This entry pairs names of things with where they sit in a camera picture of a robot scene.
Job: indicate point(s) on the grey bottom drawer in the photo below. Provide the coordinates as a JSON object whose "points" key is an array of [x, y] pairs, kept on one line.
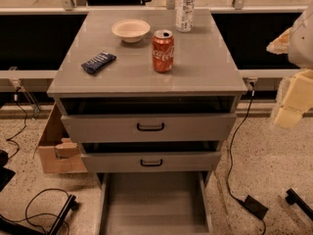
{"points": [[154, 203]]}

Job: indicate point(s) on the black stand leg right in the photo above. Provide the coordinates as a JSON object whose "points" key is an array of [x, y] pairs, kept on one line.
{"points": [[293, 199]]}

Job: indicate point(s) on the blue snack packet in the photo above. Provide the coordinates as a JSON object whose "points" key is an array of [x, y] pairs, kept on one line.
{"points": [[98, 62]]}

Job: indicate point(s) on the grey drawer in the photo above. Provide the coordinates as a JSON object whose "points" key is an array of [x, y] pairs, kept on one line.
{"points": [[154, 203], [148, 128], [151, 162]]}

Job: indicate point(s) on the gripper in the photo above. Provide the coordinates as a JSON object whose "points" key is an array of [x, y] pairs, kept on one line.
{"points": [[302, 44]]}

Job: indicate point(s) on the black stand leg left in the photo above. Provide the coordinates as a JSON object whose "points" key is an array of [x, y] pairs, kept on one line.
{"points": [[70, 205]]}

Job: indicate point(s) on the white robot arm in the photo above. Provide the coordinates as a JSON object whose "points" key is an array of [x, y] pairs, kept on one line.
{"points": [[296, 42]]}

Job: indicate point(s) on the grey top drawer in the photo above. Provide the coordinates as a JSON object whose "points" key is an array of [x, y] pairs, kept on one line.
{"points": [[148, 128]]}

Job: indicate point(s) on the grey middle drawer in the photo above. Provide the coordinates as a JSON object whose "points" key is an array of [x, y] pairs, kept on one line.
{"points": [[151, 162]]}

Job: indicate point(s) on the white paper bowl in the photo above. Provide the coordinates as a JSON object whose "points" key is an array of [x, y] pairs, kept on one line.
{"points": [[131, 31]]}

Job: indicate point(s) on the black power adapter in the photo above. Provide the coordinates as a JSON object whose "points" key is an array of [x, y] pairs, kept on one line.
{"points": [[255, 207]]}

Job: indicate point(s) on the brown cardboard box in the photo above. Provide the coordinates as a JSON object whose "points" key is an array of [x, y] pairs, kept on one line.
{"points": [[57, 153]]}

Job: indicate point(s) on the red coca-cola can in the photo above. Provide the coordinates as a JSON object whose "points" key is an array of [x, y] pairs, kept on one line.
{"points": [[163, 50]]}

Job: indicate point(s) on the black stand leg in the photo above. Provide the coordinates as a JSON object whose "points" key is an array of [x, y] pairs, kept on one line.
{"points": [[293, 199], [70, 205]]}

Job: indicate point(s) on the clear plastic water bottle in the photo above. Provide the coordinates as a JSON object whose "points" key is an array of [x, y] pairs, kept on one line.
{"points": [[184, 15]]}

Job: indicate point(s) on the grey drawer cabinet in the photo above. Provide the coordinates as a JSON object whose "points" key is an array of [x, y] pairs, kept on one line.
{"points": [[204, 79]]}

